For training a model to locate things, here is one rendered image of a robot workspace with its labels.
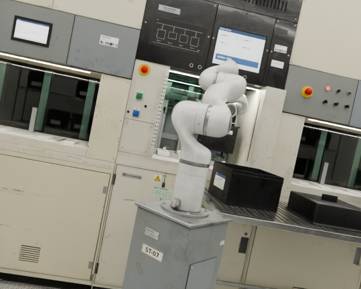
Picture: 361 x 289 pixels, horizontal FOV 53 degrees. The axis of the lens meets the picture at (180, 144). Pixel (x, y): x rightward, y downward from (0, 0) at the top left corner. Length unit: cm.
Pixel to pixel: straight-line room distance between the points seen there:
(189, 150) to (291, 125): 103
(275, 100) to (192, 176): 96
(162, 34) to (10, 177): 116
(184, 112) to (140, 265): 60
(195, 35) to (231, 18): 23
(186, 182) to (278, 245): 112
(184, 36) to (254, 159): 81
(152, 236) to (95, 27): 123
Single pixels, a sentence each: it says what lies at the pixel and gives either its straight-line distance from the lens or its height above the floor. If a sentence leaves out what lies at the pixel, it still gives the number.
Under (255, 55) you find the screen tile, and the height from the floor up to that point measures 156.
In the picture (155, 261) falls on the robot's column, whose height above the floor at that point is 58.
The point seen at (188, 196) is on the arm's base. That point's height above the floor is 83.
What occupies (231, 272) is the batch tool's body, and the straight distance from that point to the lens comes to 233.
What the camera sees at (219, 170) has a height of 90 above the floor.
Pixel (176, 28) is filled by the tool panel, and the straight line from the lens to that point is 214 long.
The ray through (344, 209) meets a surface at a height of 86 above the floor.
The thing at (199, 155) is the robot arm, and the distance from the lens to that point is 135.
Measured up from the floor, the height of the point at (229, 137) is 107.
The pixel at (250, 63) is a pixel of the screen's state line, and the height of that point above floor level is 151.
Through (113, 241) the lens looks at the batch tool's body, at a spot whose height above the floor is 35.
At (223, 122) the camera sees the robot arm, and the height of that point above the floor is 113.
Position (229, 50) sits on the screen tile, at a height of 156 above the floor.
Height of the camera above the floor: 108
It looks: 3 degrees down
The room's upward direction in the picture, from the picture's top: 11 degrees clockwise
